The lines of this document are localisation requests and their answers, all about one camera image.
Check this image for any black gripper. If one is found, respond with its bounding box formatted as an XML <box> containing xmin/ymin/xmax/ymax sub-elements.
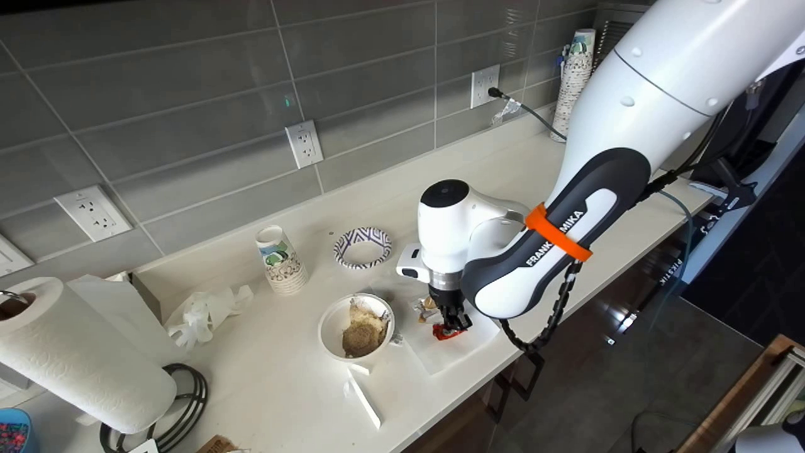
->
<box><xmin>427</xmin><ymin>285</ymin><xmax>475</xmax><ymax>338</ymax></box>

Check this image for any silver peanut butter sachet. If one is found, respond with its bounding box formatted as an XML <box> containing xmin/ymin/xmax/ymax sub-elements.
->
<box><xmin>415</xmin><ymin>297</ymin><xmax>441</xmax><ymax>328</ymax></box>

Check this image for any white rectangular tray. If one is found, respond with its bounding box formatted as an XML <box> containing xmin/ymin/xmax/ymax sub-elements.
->
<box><xmin>393</xmin><ymin>295</ymin><xmax>507</xmax><ymax>379</ymax></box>

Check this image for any brown stained paper filter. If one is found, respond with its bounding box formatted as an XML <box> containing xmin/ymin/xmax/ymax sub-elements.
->
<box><xmin>339</xmin><ymin>295</ymin><xmax>396</xmax><ymax>359</ymax></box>

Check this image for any white plastic strip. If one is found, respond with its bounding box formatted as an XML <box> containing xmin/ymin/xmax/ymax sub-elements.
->
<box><xmin>343</xmin><ymin>365</ymin><xmax>387</xmax><ymax>430</ymax></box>

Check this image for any blue patterned small bowl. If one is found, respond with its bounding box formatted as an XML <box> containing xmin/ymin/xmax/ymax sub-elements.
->
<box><xmin>332</xmin><ymin>224</ymin><xmax>397</xmax><ymax>272</ymax></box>

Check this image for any small printed paper cup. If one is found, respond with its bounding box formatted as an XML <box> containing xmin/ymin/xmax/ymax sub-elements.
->
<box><xmin>254</xmin><ymin>224</ymin><xmax>307</xmax><ymax>299</ymax></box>

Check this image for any crumpled clear plastic bag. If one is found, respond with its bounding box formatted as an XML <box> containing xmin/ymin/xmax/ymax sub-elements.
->
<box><xmin>164</xmin><ymin>282</ymin><xmax>256</xmax><ymax>354</ymax></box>

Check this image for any robot mounting table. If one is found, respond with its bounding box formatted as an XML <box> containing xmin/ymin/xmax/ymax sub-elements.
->
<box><xmin>676</xmin><ymin>107</ymin><xmax>805</xmax><ymax>290</ymax></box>

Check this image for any tall paper cup stack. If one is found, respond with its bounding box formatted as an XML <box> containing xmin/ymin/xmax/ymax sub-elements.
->
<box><xmin>552</xmin><ymin>28</ymin><xmax>602</xmax><ymax>135</ymax></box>

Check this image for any paper towel roll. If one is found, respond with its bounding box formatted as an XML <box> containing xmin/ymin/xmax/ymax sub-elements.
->
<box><xmin>0</xmin><ymin>272</ymin><xmax>183</xmax><ymax>438</ymax></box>

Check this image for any blue patterned dish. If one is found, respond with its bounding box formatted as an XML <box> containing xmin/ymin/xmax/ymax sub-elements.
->
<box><xmin>0</xmin><ymin>407</ymin><xmax>37</xmax><ymax>453</ymax></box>

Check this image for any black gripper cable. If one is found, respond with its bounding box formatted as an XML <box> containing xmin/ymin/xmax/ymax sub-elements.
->
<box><xmin>498</xmin><ymin>258</ymin><xmax>586</xmax><ymax>354</ymax></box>

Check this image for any orange arm strap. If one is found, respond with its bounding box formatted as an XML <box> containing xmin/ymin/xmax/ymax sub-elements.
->
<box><xmin>523</xmin><ymin>201</ymin><xmax>593</xmax><ymax>267</ymax></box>

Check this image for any grey power cable with plug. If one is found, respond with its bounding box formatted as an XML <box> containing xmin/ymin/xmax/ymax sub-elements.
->
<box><xmin>486</xmin><ymin>85</ymin><xmax>574</xmax><ymax>146</ymax></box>

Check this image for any clear plastic cable tag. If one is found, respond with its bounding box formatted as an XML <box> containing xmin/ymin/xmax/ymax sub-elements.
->
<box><xmin>494</xmin><ymin>95</ymin><xmax>525</xmax><ymax>124</ymax></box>

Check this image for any white wall outlet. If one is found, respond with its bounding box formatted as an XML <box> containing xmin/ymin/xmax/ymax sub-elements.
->
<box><xmin>469</xmin><ymin>63</ymin><xmax>504</xmax><ymax>111</ymax></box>
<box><xmin>281</xmin><ymin>119</ymin><xmax>328</xmax><ymax>170</ymax></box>
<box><xmin>54</xmin><ymin>183</ymin><xmax>137</xmax><ymax>243</ymax></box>

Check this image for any black wire towel holder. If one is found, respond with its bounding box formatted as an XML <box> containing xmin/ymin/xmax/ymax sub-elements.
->
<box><xmin>99</xmin><ymin>359</ymin><xmax>212</xmax><ymax>453</ymax></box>

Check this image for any wooden furniture frame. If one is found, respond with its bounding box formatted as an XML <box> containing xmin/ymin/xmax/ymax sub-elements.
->
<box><xmin>675</xmin><ymin>333</ymin><xmax>805</xmax><ymax>453</ymax></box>

